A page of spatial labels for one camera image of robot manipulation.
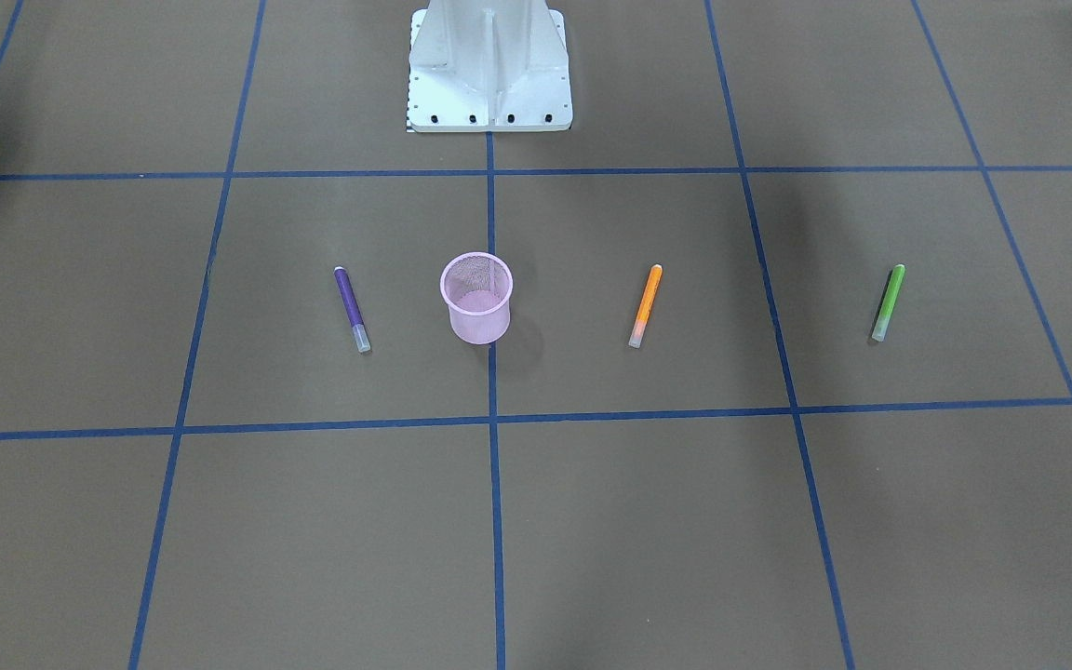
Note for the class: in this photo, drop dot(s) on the green highlighter pen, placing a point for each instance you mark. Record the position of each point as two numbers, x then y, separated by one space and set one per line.
887 303

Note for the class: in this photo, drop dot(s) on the pink mesh pen holder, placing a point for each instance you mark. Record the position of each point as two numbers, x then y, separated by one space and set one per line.
477 289

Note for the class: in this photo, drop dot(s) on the orange highlighter pen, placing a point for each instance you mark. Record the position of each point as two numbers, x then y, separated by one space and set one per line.
644 309

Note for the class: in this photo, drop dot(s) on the purple highlighter pen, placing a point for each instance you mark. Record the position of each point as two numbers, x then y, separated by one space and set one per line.
352 310

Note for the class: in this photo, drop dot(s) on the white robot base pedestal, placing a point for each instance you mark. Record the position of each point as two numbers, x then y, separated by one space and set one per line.
488 66

